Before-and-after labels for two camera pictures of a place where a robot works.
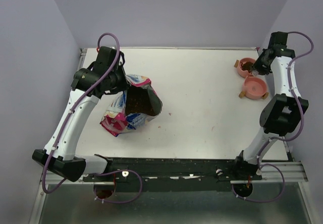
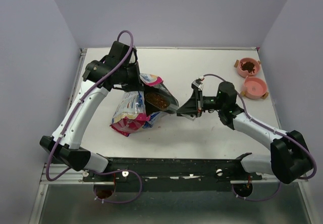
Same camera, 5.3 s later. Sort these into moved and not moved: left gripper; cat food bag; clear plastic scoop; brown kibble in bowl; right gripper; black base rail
Moved: left gripper; cat food bag; right gripper; clear plastic scoop
Not moved: black base rail; brown kibble in bowl
